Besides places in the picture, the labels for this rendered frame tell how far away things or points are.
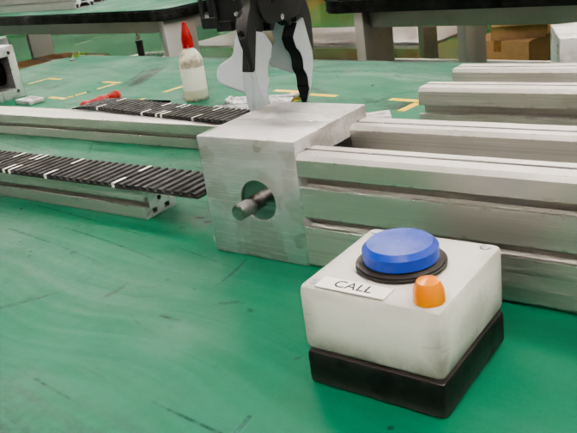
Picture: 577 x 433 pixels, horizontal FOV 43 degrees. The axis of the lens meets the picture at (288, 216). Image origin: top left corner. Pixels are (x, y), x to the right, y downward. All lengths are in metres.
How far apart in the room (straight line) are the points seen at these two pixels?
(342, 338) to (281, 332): 0.09
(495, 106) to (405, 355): 0.32
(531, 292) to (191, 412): 0.21
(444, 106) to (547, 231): 0.25
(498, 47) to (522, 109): 3.83
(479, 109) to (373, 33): 1.80
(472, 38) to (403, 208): 2.54
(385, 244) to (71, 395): 0.20
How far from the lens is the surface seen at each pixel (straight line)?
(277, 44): 0.84
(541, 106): 0.63
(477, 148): 0.52
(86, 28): 3.52
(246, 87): 0.76
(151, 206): 0.69
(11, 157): 0.87
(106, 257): 0.62
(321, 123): 0.54
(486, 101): 0.64
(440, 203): 0.46
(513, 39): 4.49
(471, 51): 3.00
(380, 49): 2.48
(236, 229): 0.57
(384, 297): 0.36
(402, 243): 0.38
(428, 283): 0.35
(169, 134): 0.92
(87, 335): 0.51
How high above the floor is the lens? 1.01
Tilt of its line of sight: 21 degrees down
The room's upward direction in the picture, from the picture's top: 8 degrees counter-clockwise
